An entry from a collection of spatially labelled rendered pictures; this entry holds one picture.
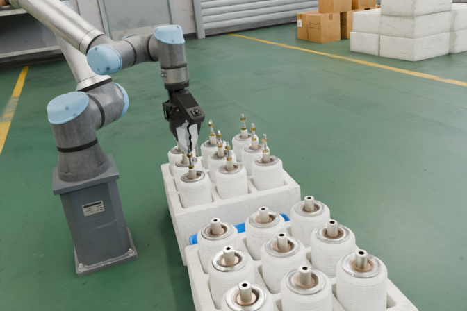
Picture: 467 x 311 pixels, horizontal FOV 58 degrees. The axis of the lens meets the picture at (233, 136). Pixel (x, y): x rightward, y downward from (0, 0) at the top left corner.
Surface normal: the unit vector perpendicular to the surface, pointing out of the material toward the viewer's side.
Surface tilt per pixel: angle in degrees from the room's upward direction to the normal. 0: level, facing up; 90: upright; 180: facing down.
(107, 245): 90
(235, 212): 90
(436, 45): 90
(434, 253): 0
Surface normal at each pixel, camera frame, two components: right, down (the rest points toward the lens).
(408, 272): -0.11, -0.93
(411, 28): -0.91, 0.23
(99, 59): -0.42, 0.37
